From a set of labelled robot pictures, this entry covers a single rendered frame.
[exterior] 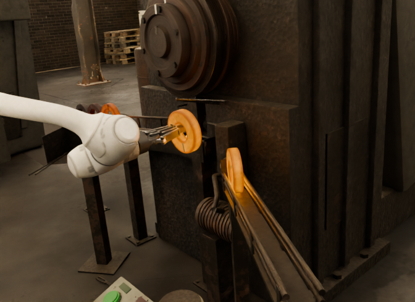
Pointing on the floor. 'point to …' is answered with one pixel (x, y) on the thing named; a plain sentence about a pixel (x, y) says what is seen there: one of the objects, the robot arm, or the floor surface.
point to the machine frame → (295, 128)
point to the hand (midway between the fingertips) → (183, 126)
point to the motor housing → (217, 250)
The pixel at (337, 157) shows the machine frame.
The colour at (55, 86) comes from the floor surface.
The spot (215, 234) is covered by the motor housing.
